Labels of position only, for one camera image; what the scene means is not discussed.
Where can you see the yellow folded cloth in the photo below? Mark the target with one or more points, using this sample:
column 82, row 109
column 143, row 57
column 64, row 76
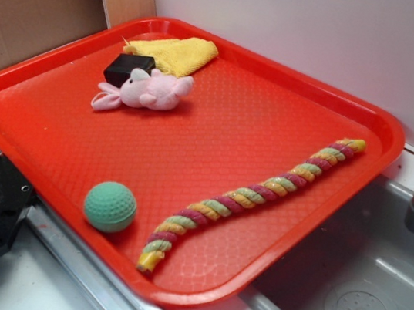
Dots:
column 175, row 57

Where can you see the black rectangular block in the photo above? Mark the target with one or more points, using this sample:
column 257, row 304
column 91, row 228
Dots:
column 119, row 70

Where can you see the red plastic tray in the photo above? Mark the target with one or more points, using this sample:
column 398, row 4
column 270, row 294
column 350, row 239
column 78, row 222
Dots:
column 247, row 119

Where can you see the green dimpled ball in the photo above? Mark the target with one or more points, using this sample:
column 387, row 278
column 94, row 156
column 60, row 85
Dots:
column 110, row 207

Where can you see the pink plush toy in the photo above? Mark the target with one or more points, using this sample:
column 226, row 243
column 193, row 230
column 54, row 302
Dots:
column 155, row 91

